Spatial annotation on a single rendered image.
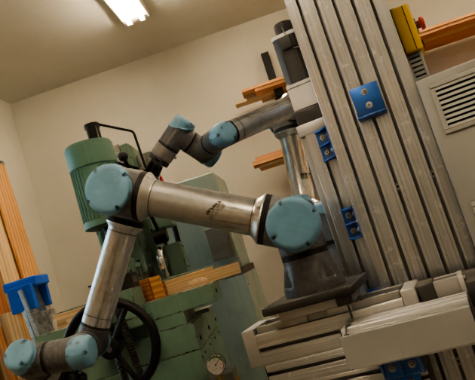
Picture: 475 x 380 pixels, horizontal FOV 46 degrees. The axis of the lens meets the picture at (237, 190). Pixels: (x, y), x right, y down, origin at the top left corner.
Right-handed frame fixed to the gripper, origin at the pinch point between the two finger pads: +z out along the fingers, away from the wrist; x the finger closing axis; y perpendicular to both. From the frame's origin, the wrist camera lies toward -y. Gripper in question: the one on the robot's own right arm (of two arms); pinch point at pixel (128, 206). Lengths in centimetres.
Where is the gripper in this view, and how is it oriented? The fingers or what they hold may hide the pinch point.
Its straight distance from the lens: 189.2
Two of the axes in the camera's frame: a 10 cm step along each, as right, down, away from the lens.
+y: -0.1, 1.3, -9.9
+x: 8.2, 5.6, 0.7
